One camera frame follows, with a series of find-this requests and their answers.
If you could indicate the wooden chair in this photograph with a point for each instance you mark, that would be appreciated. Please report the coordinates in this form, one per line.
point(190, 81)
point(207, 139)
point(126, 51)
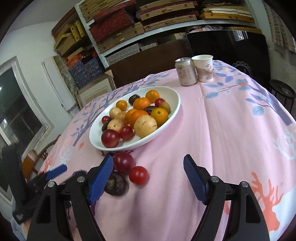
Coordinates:
point(32, 158)

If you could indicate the small orange fruit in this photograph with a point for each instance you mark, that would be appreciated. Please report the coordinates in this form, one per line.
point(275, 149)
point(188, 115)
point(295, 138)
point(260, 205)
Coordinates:
point(122, 105)

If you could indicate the yellow orange persimmon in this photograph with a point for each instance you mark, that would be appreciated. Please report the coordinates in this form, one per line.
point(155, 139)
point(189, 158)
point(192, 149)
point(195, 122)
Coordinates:
point(160, 115)

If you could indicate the orange tangerine in plate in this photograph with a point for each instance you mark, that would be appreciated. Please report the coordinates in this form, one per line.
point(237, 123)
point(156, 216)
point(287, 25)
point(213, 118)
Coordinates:
point(152, 95)

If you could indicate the large orange tangerine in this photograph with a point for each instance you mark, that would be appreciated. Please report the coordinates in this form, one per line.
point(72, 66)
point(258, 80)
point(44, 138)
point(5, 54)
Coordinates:
point(135, 115)

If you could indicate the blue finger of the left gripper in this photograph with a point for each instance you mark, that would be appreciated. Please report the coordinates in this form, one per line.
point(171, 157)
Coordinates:
point(50, 175)

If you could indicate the black folded table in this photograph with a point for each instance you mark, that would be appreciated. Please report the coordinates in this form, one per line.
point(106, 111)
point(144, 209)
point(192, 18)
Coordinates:
point(246, 51)

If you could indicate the white metal shelf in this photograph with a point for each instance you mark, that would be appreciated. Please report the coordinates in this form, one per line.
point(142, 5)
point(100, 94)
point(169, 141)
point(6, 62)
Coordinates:
point(166, 25)

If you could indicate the red cherry tomato on cloth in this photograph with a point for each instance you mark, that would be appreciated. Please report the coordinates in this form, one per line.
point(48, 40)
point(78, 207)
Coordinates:
point(139, 175)

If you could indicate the pale yellow pear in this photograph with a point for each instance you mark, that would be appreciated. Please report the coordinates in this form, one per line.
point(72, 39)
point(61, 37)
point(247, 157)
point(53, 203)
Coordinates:
point(145, 125)

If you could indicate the window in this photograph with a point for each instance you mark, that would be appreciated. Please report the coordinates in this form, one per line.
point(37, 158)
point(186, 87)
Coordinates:
point(22, 120)

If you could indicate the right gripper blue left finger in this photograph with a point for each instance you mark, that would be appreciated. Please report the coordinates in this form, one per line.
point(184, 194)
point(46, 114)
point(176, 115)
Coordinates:
point(84, 190)

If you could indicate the red cherry tomato in plate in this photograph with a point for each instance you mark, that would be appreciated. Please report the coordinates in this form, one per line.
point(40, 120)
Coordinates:
point(158, 101)

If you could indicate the small tan longan fruit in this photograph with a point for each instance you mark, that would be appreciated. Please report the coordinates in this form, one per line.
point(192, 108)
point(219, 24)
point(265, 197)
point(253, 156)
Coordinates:
point(113, 112)

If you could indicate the brown kiwi fruit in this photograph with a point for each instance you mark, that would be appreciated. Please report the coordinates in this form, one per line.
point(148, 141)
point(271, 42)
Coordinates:
point(165, 106)

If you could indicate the white oval plate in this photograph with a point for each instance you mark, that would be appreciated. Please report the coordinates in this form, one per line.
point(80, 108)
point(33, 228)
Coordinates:
point(166, 93)

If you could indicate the red plum in plate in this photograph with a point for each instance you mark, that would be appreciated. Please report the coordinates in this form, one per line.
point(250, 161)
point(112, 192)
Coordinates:
point(110, 138)

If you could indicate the dark brown wooden board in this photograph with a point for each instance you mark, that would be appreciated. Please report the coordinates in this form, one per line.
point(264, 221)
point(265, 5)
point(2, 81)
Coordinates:
point(151, 61)

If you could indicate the cardboard box framed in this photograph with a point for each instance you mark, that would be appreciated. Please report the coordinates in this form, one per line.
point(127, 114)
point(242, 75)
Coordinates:
point(100, 86)

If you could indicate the red cherry tomato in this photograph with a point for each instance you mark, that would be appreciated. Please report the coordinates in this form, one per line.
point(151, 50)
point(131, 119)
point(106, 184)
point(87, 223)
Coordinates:
point(158, 101)
point(126, 133)
point(139, 175)

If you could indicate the black round stool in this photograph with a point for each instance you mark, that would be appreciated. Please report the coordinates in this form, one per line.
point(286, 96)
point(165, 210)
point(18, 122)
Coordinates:
point(284, 90)

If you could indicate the pink patterned tablecloth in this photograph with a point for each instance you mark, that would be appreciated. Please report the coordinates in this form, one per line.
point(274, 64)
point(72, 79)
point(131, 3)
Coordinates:
point(232, 126)

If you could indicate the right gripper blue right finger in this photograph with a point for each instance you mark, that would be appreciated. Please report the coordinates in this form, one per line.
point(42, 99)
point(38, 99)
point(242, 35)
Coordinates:
point(211, 191)

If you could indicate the white paper cup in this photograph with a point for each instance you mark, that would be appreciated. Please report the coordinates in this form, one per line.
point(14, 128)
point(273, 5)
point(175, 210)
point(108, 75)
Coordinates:
point(204, 67)

